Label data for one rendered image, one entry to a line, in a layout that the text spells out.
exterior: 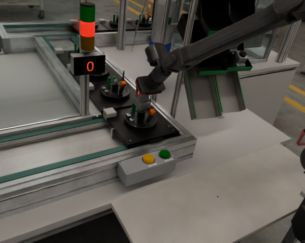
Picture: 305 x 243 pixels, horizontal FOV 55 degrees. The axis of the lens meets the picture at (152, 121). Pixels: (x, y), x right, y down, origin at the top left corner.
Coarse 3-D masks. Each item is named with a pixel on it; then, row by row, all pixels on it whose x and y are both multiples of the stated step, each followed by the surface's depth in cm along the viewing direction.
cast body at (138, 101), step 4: (144, 96) 114; (148, 96) 115; (136, 100) 116; (140, 100) 114; (144, 100) 115; (136, 104) 116; (140, 104) 114; (144, 104) 114; (148, 104) 116; (140, 108) 115; (144, 108) 116
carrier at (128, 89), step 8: (96, 88) 143; (104, 88) 137; (112, 88) 138; (128, 88) 147; (96, 96) 136; (104, 96) 135; (112, 96) 134; (120, 96) 135; (128, 96) 139; (96, 104) 131; (104, 104) 131; (112, 104) 132; (120, 104) 133; (128, 104) 134
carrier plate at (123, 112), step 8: (120, 112) 127; (112, 120) 121; (120, 120) 122; (160, 120) 126; (120, 128) 117; (128, 128) 118; (160, 128) 121; (168, 128) 122; (120, 136) 113; (128, 136) 113; (136, 136) 114; (144, 136) 115; (152, 136) 115; (160, 136) 116; (168, 136) 119; (128, 144) 109; (136, 144) 111
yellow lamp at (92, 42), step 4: (80, 36) 103; (80, 40) 103; (84, 40) 102; (88, 40) 102; (92, 40) 103; (80, 44) 104; (84, 44) 103; (88, 44) 103; (92, 44) 104; (84, 48) 104; (88, 48) 104; (92, 48) 105
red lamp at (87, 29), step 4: (80, 20) 100; (80, 24) 100; (84, 24) 99; (88, 24) 99; (92, 24) 100; (80, 28) 101; (84, 28) 100; (88, 28) 100; (92, 28) 101; (80, 32) 102; (84, 32) 101; (88, 32) 101; (92, 32) 101; (84, 36) 101; (88, 36) 101; (92, 36) 102
